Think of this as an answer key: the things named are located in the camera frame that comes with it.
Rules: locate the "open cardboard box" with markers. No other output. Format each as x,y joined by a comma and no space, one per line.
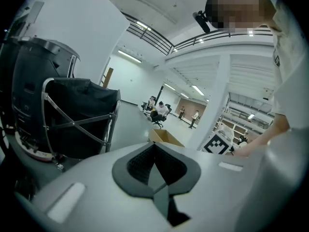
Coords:
166,138

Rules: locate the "person's right forearm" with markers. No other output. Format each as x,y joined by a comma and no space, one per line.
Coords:
270,135

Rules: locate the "white plastic bag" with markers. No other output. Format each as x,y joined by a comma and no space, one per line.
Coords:
227,132

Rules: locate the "wooden storage shelves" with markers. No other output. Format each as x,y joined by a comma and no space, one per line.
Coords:
243,126

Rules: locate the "black vertical pole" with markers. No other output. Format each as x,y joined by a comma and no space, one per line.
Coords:
159,94

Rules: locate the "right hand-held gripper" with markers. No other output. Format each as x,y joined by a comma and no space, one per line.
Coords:
217,145

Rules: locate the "black office chair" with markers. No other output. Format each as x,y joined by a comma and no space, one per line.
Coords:
161,120

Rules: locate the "white support pillar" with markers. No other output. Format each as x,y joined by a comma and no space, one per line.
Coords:
212,100

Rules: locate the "person's head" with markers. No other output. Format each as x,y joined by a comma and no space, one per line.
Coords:
241,6

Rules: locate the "wooden ladder frame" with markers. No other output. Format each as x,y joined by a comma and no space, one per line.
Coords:
107,77

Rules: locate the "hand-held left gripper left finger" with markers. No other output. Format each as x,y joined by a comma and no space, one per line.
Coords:
91,197

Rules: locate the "person's white t-shirt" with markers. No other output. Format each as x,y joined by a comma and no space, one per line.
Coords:
289,64

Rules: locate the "black head-worn camera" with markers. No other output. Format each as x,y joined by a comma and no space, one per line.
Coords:
202,20

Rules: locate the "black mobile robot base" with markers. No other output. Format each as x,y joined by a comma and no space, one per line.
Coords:
33,81

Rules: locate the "long ceiling light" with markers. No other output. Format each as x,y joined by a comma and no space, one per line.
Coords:
129,56

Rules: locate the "white flat panel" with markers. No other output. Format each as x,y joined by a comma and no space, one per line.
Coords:
35,12

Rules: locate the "black fabric cart, metal frame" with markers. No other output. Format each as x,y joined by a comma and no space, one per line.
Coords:
79,115

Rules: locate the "black mezzanine railing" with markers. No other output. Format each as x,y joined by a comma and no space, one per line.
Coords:
159,39

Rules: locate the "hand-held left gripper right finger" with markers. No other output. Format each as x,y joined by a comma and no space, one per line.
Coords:
217,192

